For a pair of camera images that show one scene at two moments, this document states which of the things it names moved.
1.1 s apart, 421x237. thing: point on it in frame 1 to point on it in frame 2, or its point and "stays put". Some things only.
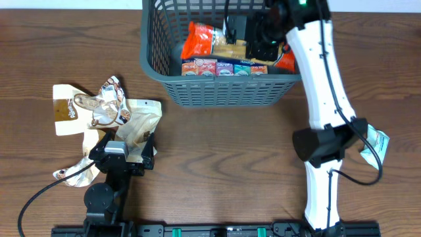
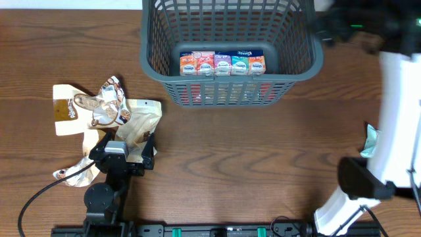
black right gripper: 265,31 to 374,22
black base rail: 132,229 stays put
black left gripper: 138,169 stays put
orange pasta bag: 201,41 to 226,93
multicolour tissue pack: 219,67 stays put
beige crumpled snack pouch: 145,115 stays put
